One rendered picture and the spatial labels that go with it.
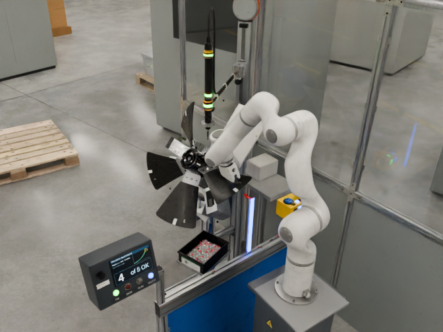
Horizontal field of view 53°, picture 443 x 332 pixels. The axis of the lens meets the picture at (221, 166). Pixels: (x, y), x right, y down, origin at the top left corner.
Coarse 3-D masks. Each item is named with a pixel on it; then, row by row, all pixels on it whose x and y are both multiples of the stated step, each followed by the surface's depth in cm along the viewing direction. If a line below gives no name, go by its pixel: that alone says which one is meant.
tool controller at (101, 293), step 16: (128, 240) 174; (144, 240) 172; (80, 256) 167; (96, 256) 165; (112, 256) 164; (128, 256) 167; (144, 256) 172; (96, 272) 161; (112, 272) 164; (128, 272) 168; (144, 272) 173; (96, 288) 162; (112, 288) 166; (144, 288) 175; (96, 304) 166; (112, 304) 167
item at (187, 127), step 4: (192, 104) 249; (188, 108) 254; (192, 108) 247; (188, 112) 253; (192, 112) 246; (184, 116) 259; (188, 116) 252; (192, 116) 245; (188, 120) 251; (184, 124) 260; (188, 124) 251; (184, 128) 261; (188, 128) 251; (188, 132) 252; (188, 136) 255; (192, 136) 243
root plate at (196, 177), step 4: (188, 172) 238; (184, 176) 238; (188, 176) 238; (192, 176) 239; (196, 176) 239; (184, 180) 238; (188, 180) 238; (192, 180) 238; (192, 184) 238; (196, 184) 239
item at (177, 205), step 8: (184, 184) 236; (176, 192) 236; (184, 192) 236; (192, 192) 237; (168, 200) 236; (176, 200) 235; (184, 200) 235; (192, 200) 236; (160, 208) 236; (168, 208) 235; (176, 208) 235; (184, 208) 235; (192, 208) 235; (160, 216) 235; (168, 216) 234; (176, 216) 234; (184, 216) 234; (192, 216) 234; (176, 224) 233; (184, 224) 233; (192, 224) 233
